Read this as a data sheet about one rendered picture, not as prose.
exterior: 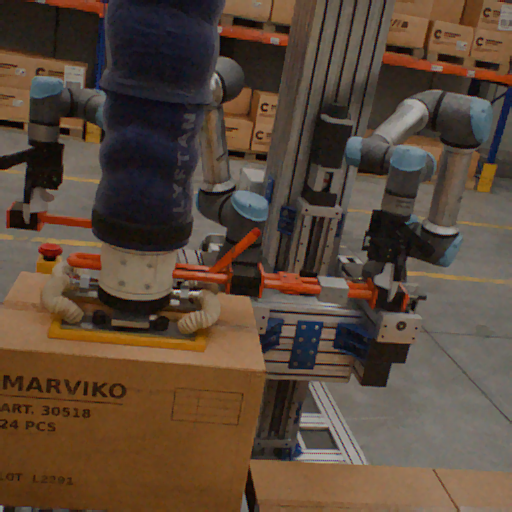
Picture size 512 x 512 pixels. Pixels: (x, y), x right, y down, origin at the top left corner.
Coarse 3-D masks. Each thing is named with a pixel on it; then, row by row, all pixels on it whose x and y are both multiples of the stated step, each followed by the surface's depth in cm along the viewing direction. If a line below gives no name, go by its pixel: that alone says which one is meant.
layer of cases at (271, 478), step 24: (264, 480) 195; (288, 480) 197; (312, 480) 198; (336, 480) 200; (360, 480) 202; (384, 480) 204; (408, 480) 207; (432, 480) 209; (456, 480) 211; (480, 480) 213; (504, 480) 215; (264, 504) 185; (288, 504) 187; (312, 504) 189; (336, 504) 190; (360, 504) 192; (384, 504) 194; (408, 504) 196; (432, 504) 198; (456, 504) 200; (480, 504) 202; (504, 504) 204
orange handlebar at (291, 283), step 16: (64, 224) 177; (80, 224) 177; (80, 256) 155; (96, 256) 156; (176, 272) 155; (192, 272) 156; (224, 272) 160; (272, 288) 159; (288, 288) 159; (304, 288) 159; (352, 288) 164
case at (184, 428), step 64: (0, 320) 148; (0, 384) 141; (64, 384) 143; (128, 384) 144; (192, 384) 146; (256, 384) 147; (0, 448) 146; (64, 448) 148; (128, 448) 150; (192, 448) 152
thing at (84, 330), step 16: (64, 320) 148; (80, 320) 150; (96, 320) 148; (160, 320) 150; (48, 336) 144; (64, 336) 145; (80, 336) 145; (96, 336) 146; (112, 336) 146; (128, 336) 147; (144, 336) 148; (160, 336) 149; (176, 336) 150; (192, 336) 151
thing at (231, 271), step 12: (228, 264) 159; (240, 264) 163; (252, 264) 163; (228, 276) 155; (240, 276) 154; (252, 276) 155; (264, 276) 156; (228, 288) 156; (240, 288) 156; (252, 288) 157
